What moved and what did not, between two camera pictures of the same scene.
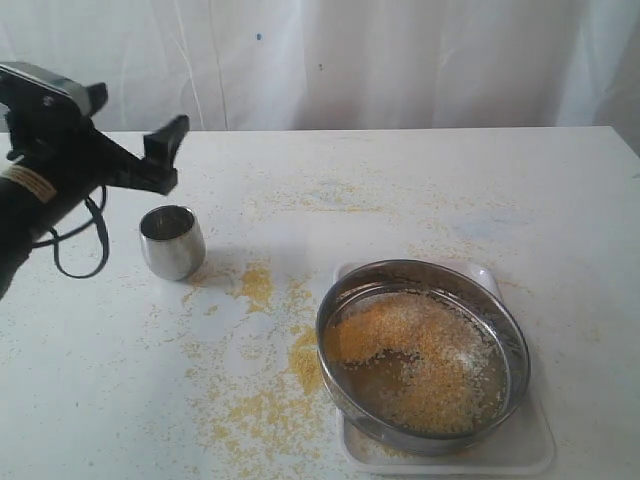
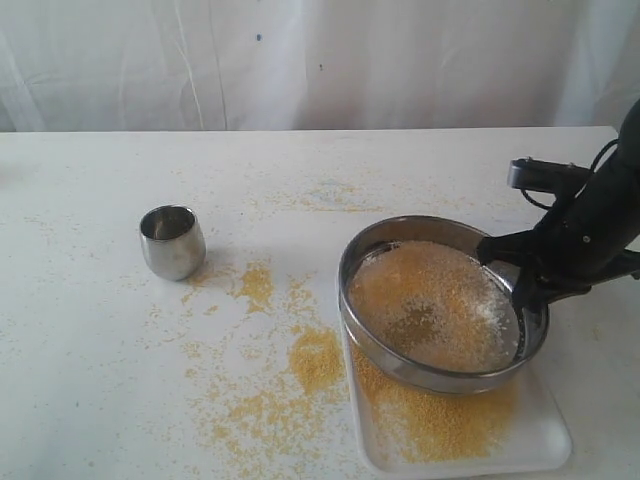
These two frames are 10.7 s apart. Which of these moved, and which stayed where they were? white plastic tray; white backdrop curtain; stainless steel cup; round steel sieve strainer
Moved: round steel sieve strainer; white plastic tray
Stayed: stainless steel cup; white backdrop curtain
